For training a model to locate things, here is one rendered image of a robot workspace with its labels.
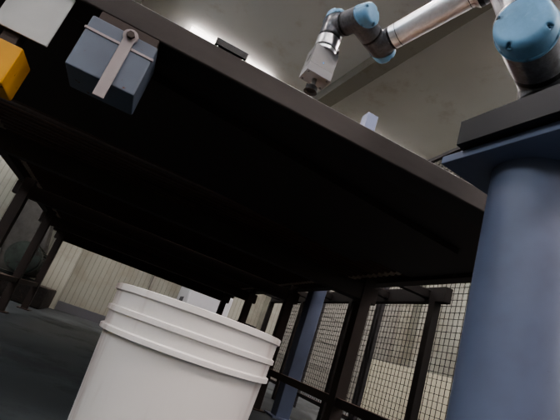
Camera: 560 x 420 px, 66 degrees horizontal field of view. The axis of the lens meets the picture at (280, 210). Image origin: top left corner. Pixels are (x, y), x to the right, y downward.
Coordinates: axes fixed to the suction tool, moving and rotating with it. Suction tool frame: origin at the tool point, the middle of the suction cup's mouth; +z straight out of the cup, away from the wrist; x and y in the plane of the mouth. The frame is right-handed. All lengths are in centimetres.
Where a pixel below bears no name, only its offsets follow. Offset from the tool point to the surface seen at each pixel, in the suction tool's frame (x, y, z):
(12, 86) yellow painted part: 23, 61, 48
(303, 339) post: -165, -102, 60
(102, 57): 28, 49, 37
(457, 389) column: 49, -30, 73
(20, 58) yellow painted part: 27, 61, 44
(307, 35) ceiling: -288, -54, -267
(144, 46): 29, 44, 30
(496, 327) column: 54, -31, 61
